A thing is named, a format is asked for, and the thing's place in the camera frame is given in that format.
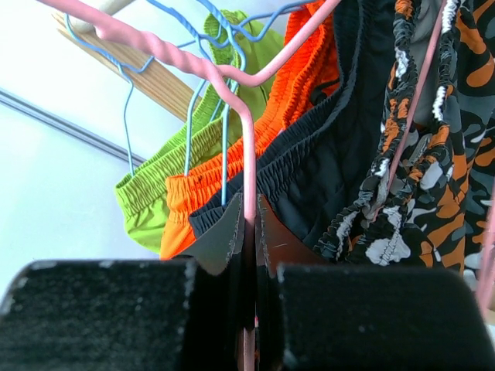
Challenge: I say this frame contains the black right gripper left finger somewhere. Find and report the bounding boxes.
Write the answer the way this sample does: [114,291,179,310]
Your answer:
[1,196,244,370]

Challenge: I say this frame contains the black shorts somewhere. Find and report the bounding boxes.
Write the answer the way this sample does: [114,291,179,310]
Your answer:
[188,0,399,252]

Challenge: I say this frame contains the blue hanger of orange shorts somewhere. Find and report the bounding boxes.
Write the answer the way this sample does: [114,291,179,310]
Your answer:
[146,0,248,178]

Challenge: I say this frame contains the blue hanger of green shorts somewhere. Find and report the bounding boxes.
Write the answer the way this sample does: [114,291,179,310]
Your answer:
[65,13,155,177]

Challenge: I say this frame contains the wooden clothes rack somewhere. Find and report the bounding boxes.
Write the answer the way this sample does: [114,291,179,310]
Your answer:
[52,0,202,124]

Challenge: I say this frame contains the pink hanger of teal shorts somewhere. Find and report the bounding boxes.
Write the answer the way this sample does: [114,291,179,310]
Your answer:
[477,200,495,322]

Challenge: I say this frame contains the blue hanger of black shorts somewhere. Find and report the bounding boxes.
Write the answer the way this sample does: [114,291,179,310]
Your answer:
[195,0,306,206]

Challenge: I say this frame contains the orange grey camouflage shorts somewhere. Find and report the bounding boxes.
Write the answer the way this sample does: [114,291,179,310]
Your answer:
[314,1,494,273]

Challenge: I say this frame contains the pink hanger of camouflage shorts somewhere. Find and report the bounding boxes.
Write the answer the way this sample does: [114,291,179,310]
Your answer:
[38,1,452,370]

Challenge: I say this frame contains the lime green shorts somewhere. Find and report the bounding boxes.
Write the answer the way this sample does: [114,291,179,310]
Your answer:
[115,10,284,254]

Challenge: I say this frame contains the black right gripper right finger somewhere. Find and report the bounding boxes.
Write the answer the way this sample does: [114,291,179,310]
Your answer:
[256,196,494,370]

